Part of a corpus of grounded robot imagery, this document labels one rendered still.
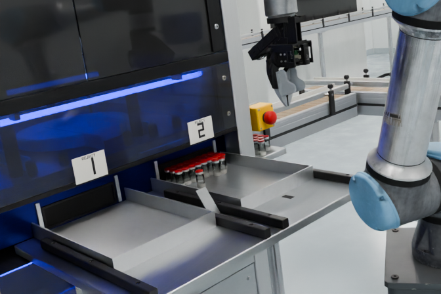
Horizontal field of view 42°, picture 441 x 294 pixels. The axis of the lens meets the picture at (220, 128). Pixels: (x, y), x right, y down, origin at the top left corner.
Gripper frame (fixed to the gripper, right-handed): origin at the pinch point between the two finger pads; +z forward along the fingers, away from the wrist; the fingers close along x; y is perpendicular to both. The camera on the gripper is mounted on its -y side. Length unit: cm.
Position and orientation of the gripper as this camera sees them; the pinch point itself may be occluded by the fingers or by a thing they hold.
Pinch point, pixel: (284, 100)
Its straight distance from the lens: 140.3
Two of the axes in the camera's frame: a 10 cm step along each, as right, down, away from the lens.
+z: 1.3, 9.7, 2.2
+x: 7.1, -2.5, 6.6
